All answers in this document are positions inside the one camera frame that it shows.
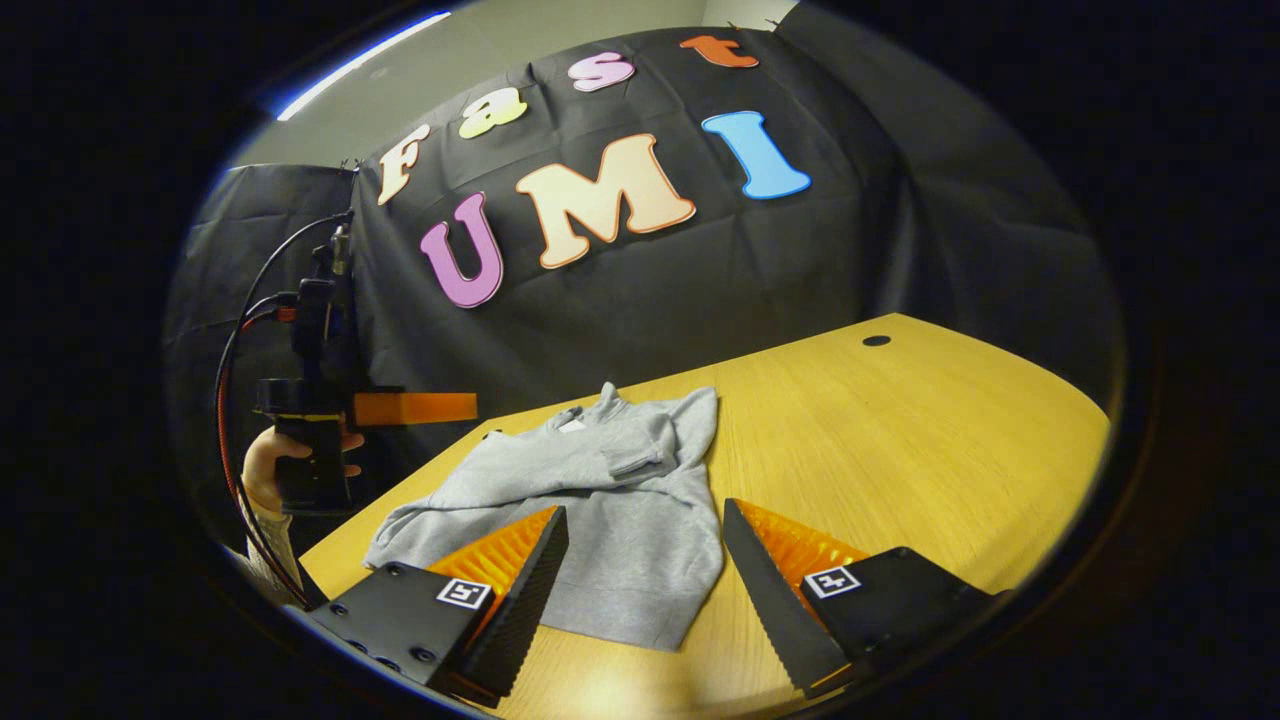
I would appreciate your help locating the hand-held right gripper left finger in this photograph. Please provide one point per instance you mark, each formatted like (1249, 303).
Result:
(525, 600)

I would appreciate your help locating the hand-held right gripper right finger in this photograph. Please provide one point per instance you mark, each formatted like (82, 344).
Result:
(765, 600)

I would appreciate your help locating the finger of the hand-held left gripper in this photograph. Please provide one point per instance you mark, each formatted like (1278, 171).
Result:
(420, 409)

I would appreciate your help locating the grey sweatshirt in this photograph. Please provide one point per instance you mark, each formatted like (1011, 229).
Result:
(620, 540)

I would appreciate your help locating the black backdrop cloth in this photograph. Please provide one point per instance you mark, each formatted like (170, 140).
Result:
(700, 280)

